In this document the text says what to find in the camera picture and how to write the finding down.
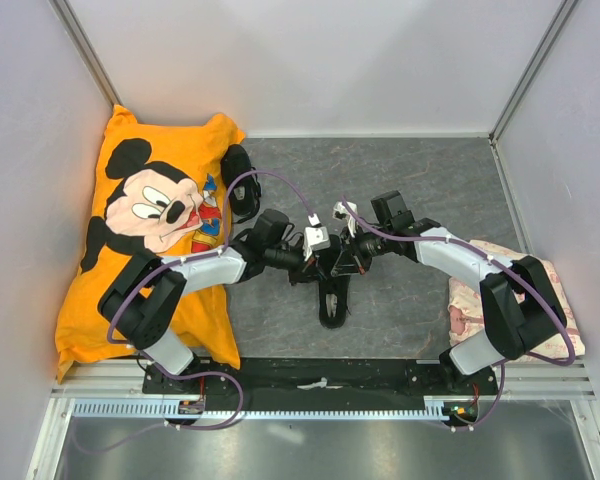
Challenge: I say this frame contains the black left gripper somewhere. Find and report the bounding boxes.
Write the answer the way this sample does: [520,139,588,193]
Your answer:
[265,243,326,287]

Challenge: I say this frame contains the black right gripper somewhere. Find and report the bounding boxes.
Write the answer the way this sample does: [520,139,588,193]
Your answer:
[332,223,392,276]

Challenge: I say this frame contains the black shoelace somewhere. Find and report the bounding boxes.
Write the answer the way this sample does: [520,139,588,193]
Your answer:
[315,254,351,329]

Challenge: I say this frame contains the black canvas sneaker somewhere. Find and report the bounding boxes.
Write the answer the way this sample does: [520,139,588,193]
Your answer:
[318,276,350,329]

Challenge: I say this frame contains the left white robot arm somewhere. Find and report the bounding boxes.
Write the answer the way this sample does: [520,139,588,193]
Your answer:
[97,209,337,393]

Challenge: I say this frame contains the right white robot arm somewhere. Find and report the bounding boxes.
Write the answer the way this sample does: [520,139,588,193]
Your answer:
[333,191,575,394]

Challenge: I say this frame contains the white tape scrap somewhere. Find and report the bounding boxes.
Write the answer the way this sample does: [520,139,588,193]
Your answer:
[297,377,342,391]

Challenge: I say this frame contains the cream pink printed jacket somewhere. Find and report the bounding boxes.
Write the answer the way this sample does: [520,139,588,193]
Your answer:
[447,239,586,359]

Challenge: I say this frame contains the orange Mickey Mouse pillow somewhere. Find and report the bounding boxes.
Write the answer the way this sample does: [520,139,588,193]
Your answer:
[55,105,245,380]

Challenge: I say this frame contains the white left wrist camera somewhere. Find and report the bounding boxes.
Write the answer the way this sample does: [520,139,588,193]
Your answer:
[303,213,330,261]

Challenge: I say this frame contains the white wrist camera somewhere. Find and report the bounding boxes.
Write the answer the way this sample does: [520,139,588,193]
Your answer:
[303,213,330,261]
[332,201,362,241]

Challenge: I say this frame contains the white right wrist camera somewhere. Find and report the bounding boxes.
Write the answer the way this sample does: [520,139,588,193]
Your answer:
[332,201,362,241]

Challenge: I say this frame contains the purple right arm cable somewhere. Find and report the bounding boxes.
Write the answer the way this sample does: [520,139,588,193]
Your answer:
[340,194,577,432]

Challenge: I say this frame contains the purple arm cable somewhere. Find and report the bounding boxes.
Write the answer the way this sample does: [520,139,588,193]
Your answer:
[71,169,321,454]
[340,194,577,432]

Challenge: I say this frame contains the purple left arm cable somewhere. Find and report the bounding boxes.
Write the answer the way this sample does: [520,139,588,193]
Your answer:
[71,169,321,454]

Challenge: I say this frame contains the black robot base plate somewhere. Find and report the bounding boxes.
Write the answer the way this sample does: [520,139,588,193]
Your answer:
[142,356,498,404]

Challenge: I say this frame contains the grey slotted cable duct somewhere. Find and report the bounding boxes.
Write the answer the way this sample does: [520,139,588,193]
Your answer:
[73,398,451,421]

